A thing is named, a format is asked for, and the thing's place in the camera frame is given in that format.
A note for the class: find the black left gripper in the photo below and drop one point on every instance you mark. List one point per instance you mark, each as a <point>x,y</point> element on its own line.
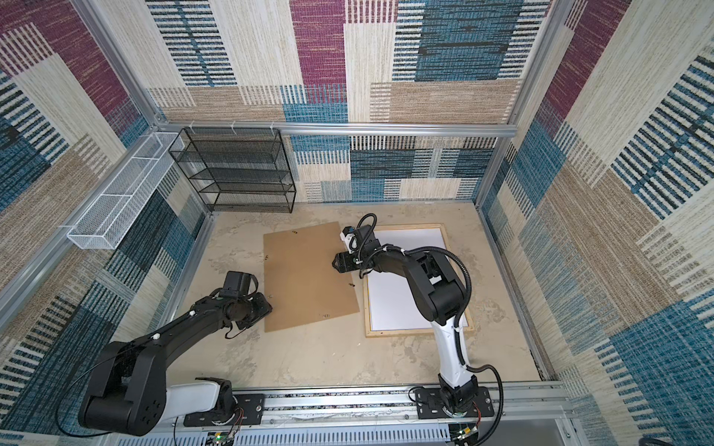
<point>265,308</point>

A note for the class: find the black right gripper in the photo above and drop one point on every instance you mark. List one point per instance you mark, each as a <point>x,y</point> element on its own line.
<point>345,263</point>

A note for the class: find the brown cardboard backing board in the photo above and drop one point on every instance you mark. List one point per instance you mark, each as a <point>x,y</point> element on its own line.
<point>300,281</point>

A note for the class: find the autumn forest photo print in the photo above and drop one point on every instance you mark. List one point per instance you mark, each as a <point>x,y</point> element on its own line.
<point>390,306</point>

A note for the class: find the light wooden picture frame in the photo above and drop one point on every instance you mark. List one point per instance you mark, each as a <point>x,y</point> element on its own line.
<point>410,283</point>

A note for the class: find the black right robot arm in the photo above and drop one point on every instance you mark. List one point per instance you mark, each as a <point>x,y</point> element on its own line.
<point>441,288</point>

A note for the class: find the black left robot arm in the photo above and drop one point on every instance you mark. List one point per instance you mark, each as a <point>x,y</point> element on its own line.
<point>127,392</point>

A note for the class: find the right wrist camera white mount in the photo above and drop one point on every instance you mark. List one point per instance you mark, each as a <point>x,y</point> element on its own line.
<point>349,238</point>

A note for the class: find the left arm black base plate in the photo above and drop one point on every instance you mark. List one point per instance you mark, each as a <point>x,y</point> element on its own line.
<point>239,409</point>

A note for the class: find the black wire mesh shelf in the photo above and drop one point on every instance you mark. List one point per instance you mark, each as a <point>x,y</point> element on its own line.
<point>236,169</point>

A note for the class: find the aluminium mounting rail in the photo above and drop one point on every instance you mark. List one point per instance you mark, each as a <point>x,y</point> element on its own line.
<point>527,413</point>

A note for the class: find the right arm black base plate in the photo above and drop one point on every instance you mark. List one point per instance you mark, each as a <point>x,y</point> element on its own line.
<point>430,405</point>

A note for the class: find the white wire mesh basket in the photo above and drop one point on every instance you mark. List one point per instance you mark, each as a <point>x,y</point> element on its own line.
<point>108,219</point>

